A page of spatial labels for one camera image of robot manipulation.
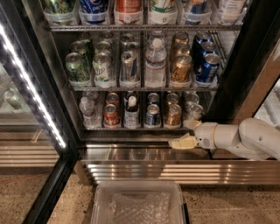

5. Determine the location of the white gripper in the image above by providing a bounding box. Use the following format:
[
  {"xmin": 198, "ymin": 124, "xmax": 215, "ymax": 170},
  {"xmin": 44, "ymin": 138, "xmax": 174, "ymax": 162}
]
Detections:
[{"xmin": 168, "ymin": 120, "xmax": 218, "ymax": 150}]

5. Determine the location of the orange soda can front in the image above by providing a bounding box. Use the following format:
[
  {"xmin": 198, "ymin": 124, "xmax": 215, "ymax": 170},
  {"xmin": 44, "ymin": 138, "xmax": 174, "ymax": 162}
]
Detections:
[{"xmin": 165, "ymin": 104, "xmax": 182, "ymax": 126}]

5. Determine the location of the orange soda can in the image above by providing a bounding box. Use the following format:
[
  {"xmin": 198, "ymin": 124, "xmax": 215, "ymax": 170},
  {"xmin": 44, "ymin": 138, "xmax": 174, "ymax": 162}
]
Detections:
[
  {"xmin": 165, "ymin": 104, "xmax": 182, "ymax": 126},
  {"xmin": 166, "ymin": 93, "xmax": 179, "ymax": 106}
]

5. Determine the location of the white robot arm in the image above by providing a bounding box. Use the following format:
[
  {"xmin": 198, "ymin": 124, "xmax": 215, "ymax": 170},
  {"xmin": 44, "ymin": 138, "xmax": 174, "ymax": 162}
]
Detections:
[{"xmin": 168, "ymin": 118, "xmax": 280, "ymax": 160}]

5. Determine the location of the silver can bottom front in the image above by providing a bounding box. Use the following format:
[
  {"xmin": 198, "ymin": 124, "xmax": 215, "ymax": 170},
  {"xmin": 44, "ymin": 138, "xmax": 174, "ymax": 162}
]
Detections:
[{"xmin": 186, "ymin": 104, "xmax": 204, "ymax": 121}]

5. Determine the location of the silver can bottom rear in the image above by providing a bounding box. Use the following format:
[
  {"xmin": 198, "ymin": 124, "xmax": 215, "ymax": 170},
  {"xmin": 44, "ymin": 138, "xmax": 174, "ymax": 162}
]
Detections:
[{"xmin": 184, "ymin": 93, "xmax": 200, "ymax": 110}]

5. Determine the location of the orange soda can rear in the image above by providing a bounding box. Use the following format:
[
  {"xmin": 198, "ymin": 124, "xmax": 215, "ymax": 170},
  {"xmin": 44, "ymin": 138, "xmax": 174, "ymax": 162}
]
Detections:
[{"xmin": 166, "ymin": 93, "xmax": 179, "ymax": 106}]

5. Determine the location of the blue pepsi can bottom front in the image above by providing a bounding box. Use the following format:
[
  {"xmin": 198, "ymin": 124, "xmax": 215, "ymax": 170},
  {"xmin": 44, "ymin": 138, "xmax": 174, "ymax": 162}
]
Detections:
[{"xmin": 145, "ymin": 104, "xmax": 160, "ymax": 126}]

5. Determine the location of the blue pepsi can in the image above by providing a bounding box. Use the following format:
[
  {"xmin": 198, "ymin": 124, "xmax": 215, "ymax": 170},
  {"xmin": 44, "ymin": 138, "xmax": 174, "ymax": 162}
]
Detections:
[
  {"xmin": 147, "ymin": 93, "xmax": 160, "ymax": 105},
  {"xmin": 145, "ymin": 104, "xmax": 160, "ymax": 126}
]

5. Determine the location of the blue pepsi can bottom rear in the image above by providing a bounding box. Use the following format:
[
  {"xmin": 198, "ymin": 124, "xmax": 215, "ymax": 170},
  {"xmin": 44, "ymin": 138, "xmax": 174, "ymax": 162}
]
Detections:
[{"xmin": 147, "ymin": 93, "xmax": 160, "ymax": 105}]

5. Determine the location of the gold can middle front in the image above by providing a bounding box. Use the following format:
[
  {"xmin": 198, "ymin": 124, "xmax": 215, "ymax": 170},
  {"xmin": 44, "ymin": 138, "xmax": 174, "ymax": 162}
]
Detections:
[{"xmin": 171, "ymin": 54, "xmax": 193, "ymax": 83}]

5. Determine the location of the gold can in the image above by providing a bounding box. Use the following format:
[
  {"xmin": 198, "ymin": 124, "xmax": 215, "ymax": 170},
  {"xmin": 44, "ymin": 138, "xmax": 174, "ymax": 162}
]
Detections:
[
  {"xmin": 171, "ymin": 31, "xmax": 189, "ymax": 46},
  {"xmin": 171, "ymin": 54, "xmax": 193, "ymax": 83},
  {"xmin": 170, "ymin": 43, "xmax": 191, "ymax": 60}
]

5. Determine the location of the blue can middle front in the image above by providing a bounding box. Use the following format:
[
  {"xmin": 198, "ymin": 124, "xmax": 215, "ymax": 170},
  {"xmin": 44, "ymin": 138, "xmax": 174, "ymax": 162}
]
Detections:
[{"xmin": 196, "ymin": 53, "xmax": 221, "ymax": 83}]

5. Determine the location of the red soda can front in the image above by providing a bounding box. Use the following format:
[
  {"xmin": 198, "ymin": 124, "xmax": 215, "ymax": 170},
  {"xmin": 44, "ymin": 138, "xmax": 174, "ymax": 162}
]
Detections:
[{"xmin": 103, "ymin": 104, "xmax": 120, "ymax": 126}]

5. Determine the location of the red soda can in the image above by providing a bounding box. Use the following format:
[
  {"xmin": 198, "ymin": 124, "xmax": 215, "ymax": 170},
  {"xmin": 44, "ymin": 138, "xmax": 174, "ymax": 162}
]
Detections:
[
  {"xmin": 103, "ymin": 104, "xmax": 120, "ymax": 126},
  {"xmin": 106, "ymin": 93, "xmax": 120, "ymax": 108}
]

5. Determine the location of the red soda can rear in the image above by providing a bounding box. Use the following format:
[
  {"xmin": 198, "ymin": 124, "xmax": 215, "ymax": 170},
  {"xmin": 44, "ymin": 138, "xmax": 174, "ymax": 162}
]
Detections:
[{"xmin": 106, "ymin": 93, "xmax": 120, "ymax": 108}]

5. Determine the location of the silver blue can front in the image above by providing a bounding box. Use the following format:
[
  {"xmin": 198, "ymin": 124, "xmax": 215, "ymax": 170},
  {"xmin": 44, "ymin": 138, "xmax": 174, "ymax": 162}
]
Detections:
[{"xmin": 121, "ymin": 51, "xmax": 138, "ymax": 82}]

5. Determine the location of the silver blue can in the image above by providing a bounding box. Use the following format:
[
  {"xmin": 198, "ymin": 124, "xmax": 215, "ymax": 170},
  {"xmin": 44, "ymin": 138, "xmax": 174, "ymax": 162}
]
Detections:
[
  {"xmin": 121, "ymin": 51, "xmax": 138, "ymax": 82},
  {"xmin": 120, "ymin": 33, "xmax": 135, "ymax": 53},
  {"xmin": 126, "ymin": 42, "xmax": 141, "ymax": 57}
]

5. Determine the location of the steel fridge base grille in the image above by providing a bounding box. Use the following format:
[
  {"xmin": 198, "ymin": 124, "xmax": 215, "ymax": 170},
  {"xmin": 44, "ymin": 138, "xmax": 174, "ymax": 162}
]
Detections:
[{"xmin": 74, "ymin": 143, "xmax": 280, "ymax": 186}]

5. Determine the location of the gold can middle rear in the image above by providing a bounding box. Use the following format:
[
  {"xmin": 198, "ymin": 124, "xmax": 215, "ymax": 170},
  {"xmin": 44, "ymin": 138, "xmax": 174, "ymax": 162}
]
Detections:
[{"xmin": 171, "ymin": 31, "xmax": 189, "ymax": 46}]

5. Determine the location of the blue can middle rear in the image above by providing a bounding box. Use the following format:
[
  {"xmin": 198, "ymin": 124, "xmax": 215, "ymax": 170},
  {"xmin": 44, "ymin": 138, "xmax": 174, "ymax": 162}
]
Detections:
[{"xmin": 192, "ymin": 31, "xmax": 212, "ymax": 56}]

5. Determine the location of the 7up can middle front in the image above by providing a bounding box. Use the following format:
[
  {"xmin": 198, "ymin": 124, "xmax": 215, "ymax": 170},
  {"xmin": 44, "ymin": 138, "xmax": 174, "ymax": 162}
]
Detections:
[{"xmin": 93, "ymin": 52, "xmax": 113, "ymax": 82}]

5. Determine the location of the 7up can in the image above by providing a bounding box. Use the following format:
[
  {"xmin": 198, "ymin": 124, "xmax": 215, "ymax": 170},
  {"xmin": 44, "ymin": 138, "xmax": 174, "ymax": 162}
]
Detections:
[
  {"xmin": 93, "ymin": 52, "xmax": 113, "ymax": 82},
  {"xmin": 94, "ymin": 41, "xmax": 111, "ymax": 56},
  {"xmin": 99, "ymin": 31, "xmax": 116, "ymax": 46}
]

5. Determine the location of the silver blue can rear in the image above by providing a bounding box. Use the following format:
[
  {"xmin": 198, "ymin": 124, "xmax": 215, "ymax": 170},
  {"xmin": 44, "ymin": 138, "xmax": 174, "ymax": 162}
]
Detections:
[{"xmin": 120, "ymin": 33, "xmax": 135, "ymax": 53}]

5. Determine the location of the blue orange can top shelf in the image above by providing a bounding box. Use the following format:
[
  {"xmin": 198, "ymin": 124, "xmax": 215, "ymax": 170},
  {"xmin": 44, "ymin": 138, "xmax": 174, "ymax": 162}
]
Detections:
[{"xmin": 184, "ymin": 0, "xmax": 207, "ymax": 25}]

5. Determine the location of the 7up can middle rear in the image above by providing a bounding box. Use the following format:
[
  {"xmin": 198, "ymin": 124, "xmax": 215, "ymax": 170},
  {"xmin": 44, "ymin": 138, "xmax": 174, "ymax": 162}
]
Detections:
[{"xmin": 99, "ymin": 31, "xmax": 116, "ymax": 46}]

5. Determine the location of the white bottle top shelf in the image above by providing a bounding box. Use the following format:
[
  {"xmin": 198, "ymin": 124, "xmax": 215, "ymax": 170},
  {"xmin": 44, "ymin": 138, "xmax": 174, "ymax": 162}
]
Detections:
[{"xmin": 217, "ymin": 0, "xmax": 246, "ymax": 25}]

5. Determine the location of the green can middle front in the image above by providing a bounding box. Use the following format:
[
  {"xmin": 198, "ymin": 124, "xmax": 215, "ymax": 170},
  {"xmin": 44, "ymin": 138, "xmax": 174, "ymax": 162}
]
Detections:
[{"xmin": 66, "ymin": 52, "xmax": 89, "ymax": 82}]

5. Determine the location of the green white can top shelf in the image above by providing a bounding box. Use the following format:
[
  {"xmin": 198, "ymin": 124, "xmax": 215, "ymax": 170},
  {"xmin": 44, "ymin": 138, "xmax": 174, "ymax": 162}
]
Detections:
[{"xmin": 150, "ymin": 0, "xmax": 175, "ymax": 13}]

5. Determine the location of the dark glass bottle front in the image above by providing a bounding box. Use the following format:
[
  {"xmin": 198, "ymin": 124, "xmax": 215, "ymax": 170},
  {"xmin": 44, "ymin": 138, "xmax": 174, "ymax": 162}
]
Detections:
[{"xmin": 124, "ymin": 95, "xmax": 139, "ymax": 129}]

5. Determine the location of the dark glass bottle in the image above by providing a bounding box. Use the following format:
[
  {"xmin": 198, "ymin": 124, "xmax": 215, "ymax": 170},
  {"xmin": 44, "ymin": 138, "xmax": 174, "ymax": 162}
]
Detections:
[
  {"xmin": 123, "ymin": 91, "xmax": 138, "ymax": 104},
  {"xmin": 124, "ymin": 95, "xmax": 139, "ymax": 129}
]

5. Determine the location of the dark glass bottle rear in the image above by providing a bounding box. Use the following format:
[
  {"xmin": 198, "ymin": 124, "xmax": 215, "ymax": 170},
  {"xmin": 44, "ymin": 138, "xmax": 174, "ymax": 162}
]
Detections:
[{"xmin": 123, "ymin": 91, "xmax": 138, "ymax": 104}]

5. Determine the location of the bubble wrap sheet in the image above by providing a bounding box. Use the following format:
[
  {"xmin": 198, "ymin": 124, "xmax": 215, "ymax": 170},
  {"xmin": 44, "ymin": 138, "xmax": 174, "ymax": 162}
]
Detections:
[{"xmin": 108, "ymin": 192, "xmax": 171, "ymax": 224}]

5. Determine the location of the clear water bottle middle front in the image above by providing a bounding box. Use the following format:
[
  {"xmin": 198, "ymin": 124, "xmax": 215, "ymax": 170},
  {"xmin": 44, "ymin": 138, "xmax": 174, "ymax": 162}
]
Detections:
[{"xmin": 144, "ymin": 38, "xmax": 167, "ymax": 88}]

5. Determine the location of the clear water bottle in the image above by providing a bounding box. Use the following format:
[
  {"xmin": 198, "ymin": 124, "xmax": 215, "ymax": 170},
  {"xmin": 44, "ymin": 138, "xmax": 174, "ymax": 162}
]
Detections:
[
  {"xmin": 79, "ymin": 96, "xmax": 101, "ymax": 130},
  {"xmin": 144, "ymin": 38, "xmax": 167, "ymax": 88},
  {"xmin": 82, "ymin": 91, "xmax": 99, "ymax": 104},
  {"xmin": 147, "ymin": 31, "xmax": 166, "ymax": 45}
]

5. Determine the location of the clear water bottle bottom front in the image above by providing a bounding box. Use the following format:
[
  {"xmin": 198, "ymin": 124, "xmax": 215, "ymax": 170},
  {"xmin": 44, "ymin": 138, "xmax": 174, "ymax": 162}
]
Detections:
[{"xmin": 79, "ymin": 96, "xmax": 101, "ymax": 130}]

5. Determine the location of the clear plastic bin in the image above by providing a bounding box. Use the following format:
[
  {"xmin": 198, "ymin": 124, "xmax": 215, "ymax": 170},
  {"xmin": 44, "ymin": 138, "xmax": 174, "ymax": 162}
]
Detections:
[{"xmin": 91, "ymin": 180, "xmax": 190, "ymax": 224}]

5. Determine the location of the clear water bottle bottom rear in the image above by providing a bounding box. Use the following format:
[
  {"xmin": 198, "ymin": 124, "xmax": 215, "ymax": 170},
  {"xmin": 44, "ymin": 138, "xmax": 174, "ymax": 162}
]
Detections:
[{"xmin": 82, "ymin": 91, "xmax": 99, "ymax": 104}]

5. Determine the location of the clear water bottle middle rear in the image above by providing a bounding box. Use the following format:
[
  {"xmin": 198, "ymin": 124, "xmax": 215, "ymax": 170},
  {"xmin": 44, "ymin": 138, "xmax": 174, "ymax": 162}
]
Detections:
[{"xmin": 147, "ymin": 31, "xmax": 166, "ymax": 45}]

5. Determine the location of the bottom wire shelf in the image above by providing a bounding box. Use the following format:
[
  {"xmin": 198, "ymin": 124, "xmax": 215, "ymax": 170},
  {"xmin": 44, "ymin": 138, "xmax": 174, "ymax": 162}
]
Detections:
[{"xmin": 84, "ymin": 126, "xmax": 188, "ymax": 131}]

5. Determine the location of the wire shelf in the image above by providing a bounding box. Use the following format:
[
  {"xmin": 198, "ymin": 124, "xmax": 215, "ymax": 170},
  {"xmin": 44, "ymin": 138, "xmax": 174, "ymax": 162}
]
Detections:
[
  {"xmin": 69, "ymin": 87, "xmax": 218, "ymax": 92},
  {"xmin": 84, "ymin": 126, "xmax": 188, "ymax": 131},
  {"xmin": 48, "ymin": 24, "xmax": 242, "ymax": 32}
]

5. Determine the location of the middle wire shelf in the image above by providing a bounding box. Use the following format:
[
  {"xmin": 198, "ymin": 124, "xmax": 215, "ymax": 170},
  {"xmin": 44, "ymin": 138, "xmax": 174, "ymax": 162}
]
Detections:
[{"xmin": 69, "ymin": 87, "xmax": 218, "ymax": 92}]

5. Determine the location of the top wire shelf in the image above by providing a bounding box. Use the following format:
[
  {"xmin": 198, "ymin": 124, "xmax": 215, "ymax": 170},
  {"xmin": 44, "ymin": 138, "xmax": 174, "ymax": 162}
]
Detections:
[{"xmin": 48, "ymin": 24, "xmax": 242, "ymax": 32}]

